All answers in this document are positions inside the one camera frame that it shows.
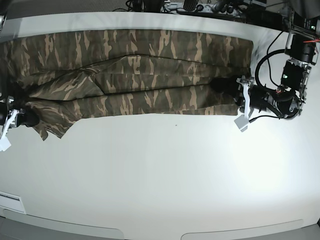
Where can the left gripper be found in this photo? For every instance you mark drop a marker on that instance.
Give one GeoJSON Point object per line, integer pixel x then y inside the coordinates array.
{"type": "Point", "coordinates": [247, 95]}

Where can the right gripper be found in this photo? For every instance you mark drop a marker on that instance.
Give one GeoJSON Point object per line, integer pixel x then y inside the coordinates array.
{"type": "Point", "coordinates": [14, 116]}

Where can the camouflage T-shirt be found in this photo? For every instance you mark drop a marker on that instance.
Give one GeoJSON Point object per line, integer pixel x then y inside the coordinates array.
{"type": "Point", "coordinates": [69, 76]}

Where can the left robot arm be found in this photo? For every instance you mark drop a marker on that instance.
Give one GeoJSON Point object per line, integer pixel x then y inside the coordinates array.
{"type": "Point", "coordinates": [301, 20]}

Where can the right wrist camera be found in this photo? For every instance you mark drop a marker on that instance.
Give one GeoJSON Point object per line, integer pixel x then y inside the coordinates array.
{"type": "Point", "coordinates": [4, 144]}

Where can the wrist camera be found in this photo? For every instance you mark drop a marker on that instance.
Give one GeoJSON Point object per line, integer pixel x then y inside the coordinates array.
{"type": "Point", "coordinates": [241, 123]}
{"type": "Point", "coordinates": [4, 144]}

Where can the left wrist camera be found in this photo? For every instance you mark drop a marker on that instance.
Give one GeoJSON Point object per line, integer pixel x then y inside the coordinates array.
{"type": "Point", "coordinates": [241, 123]}

